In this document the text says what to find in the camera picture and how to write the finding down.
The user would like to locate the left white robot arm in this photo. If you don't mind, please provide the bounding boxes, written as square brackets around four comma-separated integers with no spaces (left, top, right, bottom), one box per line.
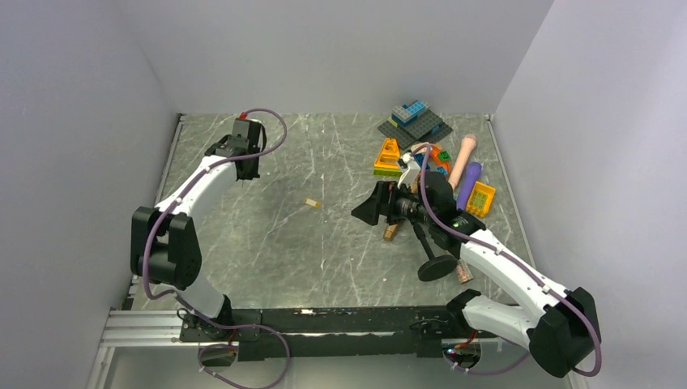
[130,116,267,340]

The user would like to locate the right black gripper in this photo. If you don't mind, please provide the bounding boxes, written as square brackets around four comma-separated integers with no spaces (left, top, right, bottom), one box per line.
[352,179,436,226]

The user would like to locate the dark grey lego baseplate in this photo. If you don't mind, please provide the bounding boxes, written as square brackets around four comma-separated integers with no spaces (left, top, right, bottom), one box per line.
[378,110,453,149]

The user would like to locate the yellow key tag with keyring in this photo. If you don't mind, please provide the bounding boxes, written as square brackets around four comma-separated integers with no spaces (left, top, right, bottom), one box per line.
[305,198,320,208]

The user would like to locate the gold toy microphone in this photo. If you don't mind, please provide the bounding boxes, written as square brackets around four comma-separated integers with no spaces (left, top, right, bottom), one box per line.
[382,178,418,242]

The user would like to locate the blue grey lego stack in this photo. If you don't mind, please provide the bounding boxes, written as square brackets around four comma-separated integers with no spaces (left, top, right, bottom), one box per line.
[389,100,430,126]

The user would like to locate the pink toy microphone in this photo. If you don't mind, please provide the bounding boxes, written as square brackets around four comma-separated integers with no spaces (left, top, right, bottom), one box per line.
[448,134,477,190]

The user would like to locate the aluminium frame rail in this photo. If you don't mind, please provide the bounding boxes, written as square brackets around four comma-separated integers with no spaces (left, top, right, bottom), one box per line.
[100,310,182,348]

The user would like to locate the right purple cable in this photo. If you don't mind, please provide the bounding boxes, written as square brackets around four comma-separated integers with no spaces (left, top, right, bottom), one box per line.
[410,142,604,378]

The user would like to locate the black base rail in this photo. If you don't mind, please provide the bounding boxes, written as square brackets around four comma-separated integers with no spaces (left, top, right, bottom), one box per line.
[176,306,477,365]

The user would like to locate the black microphone stand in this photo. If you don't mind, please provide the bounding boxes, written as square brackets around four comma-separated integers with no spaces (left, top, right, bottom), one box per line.
[412,224,459,282]

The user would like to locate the purple cable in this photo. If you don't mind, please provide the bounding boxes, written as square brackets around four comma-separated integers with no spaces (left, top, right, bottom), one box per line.
[410,142,604,378]
[140,108,292,389]

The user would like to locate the yellow window toy block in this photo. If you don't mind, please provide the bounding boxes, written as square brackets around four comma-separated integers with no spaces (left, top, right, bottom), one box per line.
[465,181,496,218]

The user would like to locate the glitter filled tube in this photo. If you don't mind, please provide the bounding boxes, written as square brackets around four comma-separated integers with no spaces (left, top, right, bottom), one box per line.
[455,259,474,284]

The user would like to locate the orange ring toy with bricks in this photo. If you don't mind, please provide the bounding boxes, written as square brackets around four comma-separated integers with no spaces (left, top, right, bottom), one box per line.
[410,143,451,178]

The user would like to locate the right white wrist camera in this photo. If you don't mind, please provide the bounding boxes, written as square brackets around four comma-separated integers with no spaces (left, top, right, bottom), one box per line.
[397,152,420,188]

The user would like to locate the purple toy microphone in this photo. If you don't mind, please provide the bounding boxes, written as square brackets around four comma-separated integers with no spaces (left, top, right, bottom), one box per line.
[456,161,482,210]

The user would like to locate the orange triangular toy block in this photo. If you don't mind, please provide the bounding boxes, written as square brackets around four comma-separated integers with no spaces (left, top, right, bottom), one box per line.
[373,138,402,177]

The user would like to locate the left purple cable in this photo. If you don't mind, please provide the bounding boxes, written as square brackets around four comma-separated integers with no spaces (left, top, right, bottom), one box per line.
[140,108,292,389]

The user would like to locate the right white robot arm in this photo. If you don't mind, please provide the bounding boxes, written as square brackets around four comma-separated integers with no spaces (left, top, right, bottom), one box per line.
[351,172,602,378]

